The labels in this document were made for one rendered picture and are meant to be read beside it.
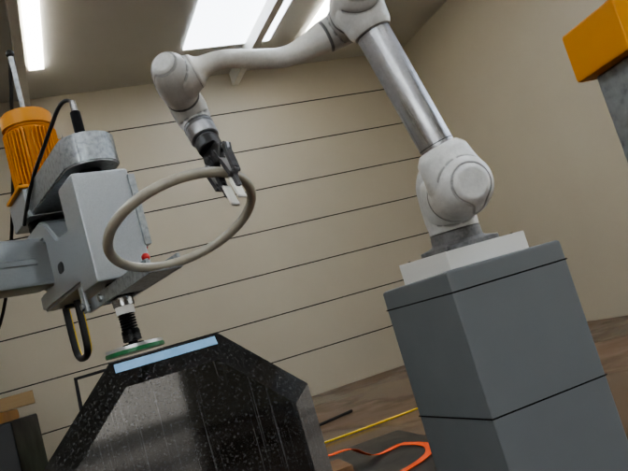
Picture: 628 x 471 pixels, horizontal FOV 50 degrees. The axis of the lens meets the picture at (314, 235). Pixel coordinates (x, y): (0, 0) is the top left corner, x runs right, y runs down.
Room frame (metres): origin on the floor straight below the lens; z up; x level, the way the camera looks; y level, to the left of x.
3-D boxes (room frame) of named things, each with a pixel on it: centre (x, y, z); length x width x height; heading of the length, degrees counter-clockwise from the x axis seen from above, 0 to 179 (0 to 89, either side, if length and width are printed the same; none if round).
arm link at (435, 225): (2.05, -0.42, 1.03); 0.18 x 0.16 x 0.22; 3
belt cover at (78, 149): (2.83, 0.98, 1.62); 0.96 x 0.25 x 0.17; 37
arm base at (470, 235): (2.08, -0.41, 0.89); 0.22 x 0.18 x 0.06; 23
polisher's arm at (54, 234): (2.87, 0.99, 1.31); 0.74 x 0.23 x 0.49; 37
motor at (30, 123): (3.09, 1.15, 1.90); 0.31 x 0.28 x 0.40; 127
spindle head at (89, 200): (2.61, 0.81, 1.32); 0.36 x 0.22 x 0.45; 37
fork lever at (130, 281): (2.46, 0.70, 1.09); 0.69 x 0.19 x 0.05; 37
